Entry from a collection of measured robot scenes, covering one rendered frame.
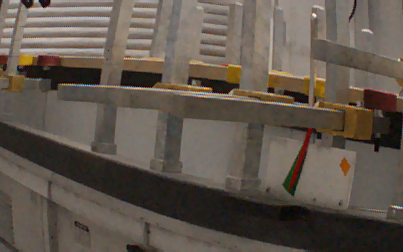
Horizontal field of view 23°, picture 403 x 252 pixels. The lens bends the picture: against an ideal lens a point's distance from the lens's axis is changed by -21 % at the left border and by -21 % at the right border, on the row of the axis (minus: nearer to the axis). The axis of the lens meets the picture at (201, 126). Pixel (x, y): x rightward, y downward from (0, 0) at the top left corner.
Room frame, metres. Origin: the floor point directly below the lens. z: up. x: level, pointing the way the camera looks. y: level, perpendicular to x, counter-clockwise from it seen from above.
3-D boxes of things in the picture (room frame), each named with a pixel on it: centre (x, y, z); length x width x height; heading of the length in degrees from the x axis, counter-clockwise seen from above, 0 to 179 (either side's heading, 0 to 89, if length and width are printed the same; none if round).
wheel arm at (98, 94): (2.17, 0.09, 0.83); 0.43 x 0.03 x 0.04; 123
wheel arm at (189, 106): (1.73, -0.15, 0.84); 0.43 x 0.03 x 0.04; 123
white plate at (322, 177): (1.84, -0.18, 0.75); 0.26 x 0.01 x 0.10; 33
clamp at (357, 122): (1.81, -0.23, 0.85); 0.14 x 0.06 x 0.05; 33
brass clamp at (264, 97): (2.01, -0.09, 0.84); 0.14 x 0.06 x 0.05; 33
